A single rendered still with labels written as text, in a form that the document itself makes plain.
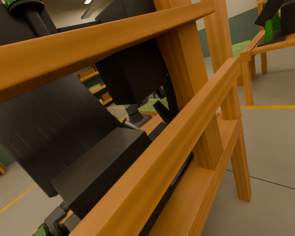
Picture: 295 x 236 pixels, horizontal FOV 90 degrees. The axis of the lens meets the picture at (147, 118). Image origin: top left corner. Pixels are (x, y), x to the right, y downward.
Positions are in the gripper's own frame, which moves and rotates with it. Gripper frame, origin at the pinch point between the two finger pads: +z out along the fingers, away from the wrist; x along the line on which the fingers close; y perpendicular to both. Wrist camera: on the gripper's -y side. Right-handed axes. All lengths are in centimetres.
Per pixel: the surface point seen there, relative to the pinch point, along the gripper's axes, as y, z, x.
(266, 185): -128, -20, -63
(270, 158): -136, -54, -71
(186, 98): -19.1, 5.4, 26.3
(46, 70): 1, 36, 56
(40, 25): 9, 29, 54
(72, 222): 1, 66, -21
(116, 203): -14, 45, 41
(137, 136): -10.0, 26.9, 23.0
